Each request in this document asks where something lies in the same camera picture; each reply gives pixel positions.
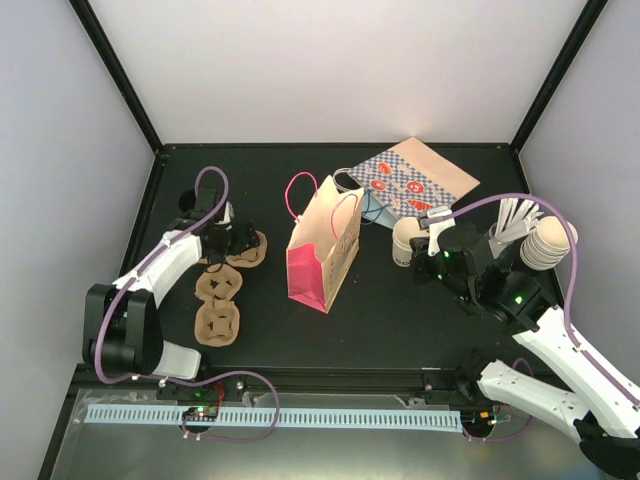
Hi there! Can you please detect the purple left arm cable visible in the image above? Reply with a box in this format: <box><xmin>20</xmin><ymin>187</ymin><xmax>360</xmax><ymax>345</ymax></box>
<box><xmin>92</xmin><ymin>166</ymin><xmax>231</xmax><ymax>385</ymax></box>

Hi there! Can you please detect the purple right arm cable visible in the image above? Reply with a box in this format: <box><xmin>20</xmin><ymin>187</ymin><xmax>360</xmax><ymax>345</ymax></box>
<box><xmin>420</xmin><ymin>193</ymin><xmax>640</xmax><ymax>396</ymax></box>

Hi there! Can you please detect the cream pink Cakes paper bag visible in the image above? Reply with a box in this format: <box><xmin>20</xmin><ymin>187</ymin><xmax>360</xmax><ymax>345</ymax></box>
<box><xmin>286</xmin><ymin>176</ymin><xmax>365</xmax><ymax>313</ymax></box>

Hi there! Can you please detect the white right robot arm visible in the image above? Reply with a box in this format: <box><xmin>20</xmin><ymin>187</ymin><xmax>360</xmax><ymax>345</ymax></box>
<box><xmin>409</xmin><ymin>219</ymin><xmax>639</xmax><ymax>479</ymax></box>

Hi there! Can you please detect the blue checkered bakery paper bag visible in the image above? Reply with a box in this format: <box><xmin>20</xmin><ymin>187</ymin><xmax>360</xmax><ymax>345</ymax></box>
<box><xmin>333</xmin><ymin>137</ymin><xmax>480</xmax><ymax>221</ymax></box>

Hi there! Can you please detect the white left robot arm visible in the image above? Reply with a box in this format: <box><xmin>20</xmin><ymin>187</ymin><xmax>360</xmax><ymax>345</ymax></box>
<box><xmin>83</xmin><ymin>203</ymin><xmax>267</xmax><ymax>399</ymax></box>

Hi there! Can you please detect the tall white paper cup stack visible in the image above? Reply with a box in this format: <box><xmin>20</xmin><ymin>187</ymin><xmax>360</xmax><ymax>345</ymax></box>
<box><xmin>520</xmin><ymin>216</ymin><xmax>570</xmax><ymax>271</ymax></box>

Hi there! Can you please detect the light blue paper bag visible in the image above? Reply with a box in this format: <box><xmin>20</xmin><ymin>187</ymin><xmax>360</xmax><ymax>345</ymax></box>
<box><xmin>362</xmin><ymin>191</ymin><xmax>397</xmax><ymax>230</ymax></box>

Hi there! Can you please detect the white slotted cable rail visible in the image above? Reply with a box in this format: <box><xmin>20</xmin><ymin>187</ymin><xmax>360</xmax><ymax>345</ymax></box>
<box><xmin>84</xmin><ymin>404</ymin><xmax>463</xmax><ymax>433</ymax></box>

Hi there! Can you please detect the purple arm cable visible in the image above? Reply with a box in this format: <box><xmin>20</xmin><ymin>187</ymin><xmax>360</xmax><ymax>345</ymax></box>
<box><xmin>92</xmin><ymin>166</ymin><xmax>231</xmax><ymax>385</ymax></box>
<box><xmin>420</xmin><ymin>193</ymin><xmax>640</xmax><ymax>396</ymax></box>

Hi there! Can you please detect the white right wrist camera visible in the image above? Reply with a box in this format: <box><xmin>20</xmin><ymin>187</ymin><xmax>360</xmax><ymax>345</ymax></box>
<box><xmin>428</xmin><ymin>219</ymin><xmax>455</xmax><ymax>257</ymax></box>

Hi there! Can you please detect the black open coffee cup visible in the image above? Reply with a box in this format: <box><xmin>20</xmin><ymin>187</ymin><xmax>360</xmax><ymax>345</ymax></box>
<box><xmin>178</xmin><ymin>189</ymin><xmax>197</xmax><ymax>217</ymax></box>

